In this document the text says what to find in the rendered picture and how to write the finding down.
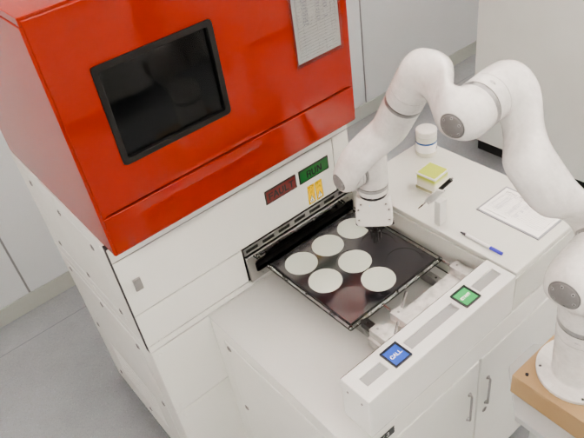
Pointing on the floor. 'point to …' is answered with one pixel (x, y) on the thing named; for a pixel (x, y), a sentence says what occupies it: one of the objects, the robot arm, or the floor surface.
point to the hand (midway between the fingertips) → (375, 235)
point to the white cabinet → (469, 401)
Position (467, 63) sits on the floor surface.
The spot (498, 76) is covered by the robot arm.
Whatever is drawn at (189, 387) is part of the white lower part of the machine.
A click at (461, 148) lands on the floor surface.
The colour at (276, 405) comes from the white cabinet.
